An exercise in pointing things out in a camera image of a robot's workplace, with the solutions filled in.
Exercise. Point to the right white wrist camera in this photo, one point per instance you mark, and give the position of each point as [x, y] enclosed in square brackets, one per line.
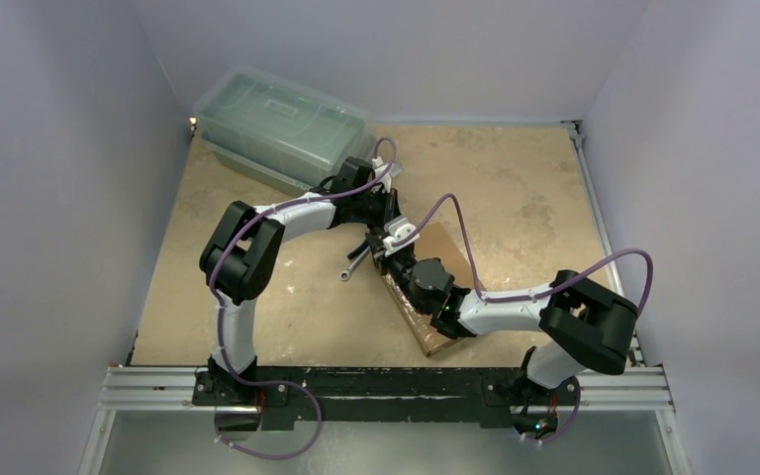
[399, 232]

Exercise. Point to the silver ratchet wrench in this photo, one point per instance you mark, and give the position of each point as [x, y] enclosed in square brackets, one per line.
[354, 263]

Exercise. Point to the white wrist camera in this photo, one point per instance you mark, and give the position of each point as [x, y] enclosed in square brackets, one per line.
[399, 232]
[385, 172]

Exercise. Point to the brown cardboard express box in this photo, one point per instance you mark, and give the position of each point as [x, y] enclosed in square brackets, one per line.
[429, 279]

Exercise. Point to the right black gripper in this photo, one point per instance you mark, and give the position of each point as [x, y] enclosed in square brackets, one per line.
[379, 246]

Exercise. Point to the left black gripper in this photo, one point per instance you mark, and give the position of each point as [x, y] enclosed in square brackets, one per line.
[390, 207]

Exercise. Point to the blue handled pliers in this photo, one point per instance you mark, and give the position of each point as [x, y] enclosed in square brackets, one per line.
[357, 249]

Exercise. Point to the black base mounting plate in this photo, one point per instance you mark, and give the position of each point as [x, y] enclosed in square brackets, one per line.
[490, 397]

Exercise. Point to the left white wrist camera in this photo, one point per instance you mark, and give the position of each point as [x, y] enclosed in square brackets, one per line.
[385, 172]

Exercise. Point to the clear plastic storage bin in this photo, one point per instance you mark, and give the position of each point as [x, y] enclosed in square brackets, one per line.
[280, 133]

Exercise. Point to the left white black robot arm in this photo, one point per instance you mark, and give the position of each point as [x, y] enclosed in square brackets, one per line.
[239, 259]

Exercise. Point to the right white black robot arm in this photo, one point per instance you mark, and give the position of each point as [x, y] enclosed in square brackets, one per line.
[589, 325]

